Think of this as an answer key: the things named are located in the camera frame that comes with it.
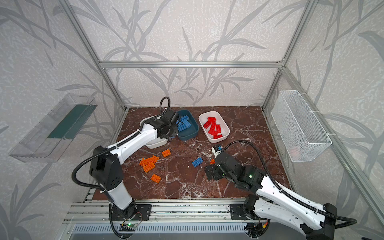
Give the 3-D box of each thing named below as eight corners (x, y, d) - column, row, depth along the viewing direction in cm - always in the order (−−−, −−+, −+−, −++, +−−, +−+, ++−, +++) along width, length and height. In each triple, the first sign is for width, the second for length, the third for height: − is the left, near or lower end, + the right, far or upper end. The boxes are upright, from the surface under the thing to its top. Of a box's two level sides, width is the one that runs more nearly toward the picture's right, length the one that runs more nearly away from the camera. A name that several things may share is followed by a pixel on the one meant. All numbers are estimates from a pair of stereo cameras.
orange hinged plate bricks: (145, 173, 89) (144, 171, 87) (139, 164, 92) (138, 162, 90) (161, 161, 93) (160, 160, 91) (154, 153, 97) (153, 151, 95)
